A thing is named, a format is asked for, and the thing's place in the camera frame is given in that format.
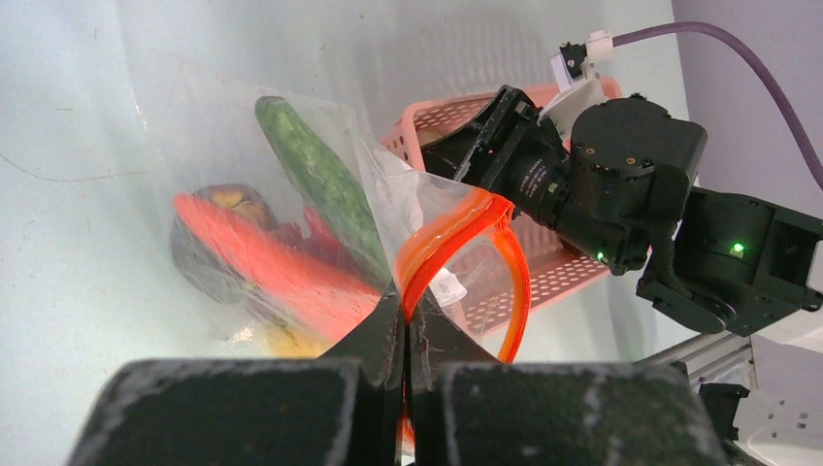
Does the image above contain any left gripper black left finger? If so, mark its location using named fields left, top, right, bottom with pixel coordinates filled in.
left=68, top=285, right=405, bottom=465

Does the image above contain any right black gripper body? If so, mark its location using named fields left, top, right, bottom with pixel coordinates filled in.
left=421, top=85, right=708, bottom=276

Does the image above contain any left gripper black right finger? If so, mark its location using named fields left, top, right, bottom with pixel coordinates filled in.
left=406, top=295, right=727, bottom=465

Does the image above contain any yellow mango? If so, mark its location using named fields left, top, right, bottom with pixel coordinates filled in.
left=262, top=324, right=332, bottom=359

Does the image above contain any orange carrot green top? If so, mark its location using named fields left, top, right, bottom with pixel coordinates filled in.
left=173, top=194, right=381, bottom=342

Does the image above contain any pink plastic basket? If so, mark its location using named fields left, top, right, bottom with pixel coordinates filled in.
left=381, top=92, right=609, bottom=337

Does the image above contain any red chili pepper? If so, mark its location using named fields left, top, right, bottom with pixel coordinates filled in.
left=274, top=207, right=357, bottom=272

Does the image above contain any clear zip bag orange zipper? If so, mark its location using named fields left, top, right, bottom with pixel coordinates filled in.
left=129, top=50, right=532, bottom=362

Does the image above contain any green cucumber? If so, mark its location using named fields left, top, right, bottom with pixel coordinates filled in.
left=254, top=96, right=391, bottom=289

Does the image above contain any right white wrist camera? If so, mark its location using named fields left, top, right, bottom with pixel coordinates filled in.
left=539, top=30, right=613, bottom=140

